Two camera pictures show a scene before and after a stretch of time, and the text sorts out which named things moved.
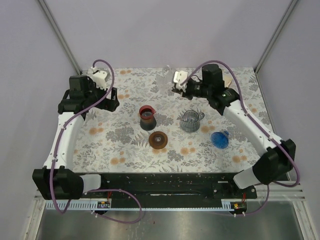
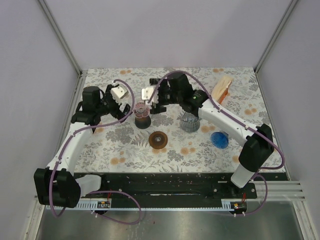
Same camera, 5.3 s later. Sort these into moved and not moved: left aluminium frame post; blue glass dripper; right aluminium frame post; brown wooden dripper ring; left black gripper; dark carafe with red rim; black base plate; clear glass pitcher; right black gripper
Moved: right black gripper; dark carafe with red rim; left black gripper
Not moved: right aluminium frame post; brown wooden dripper ring; clear glass pitcher; black base plate; left aluminium frame post; blue glass dripper
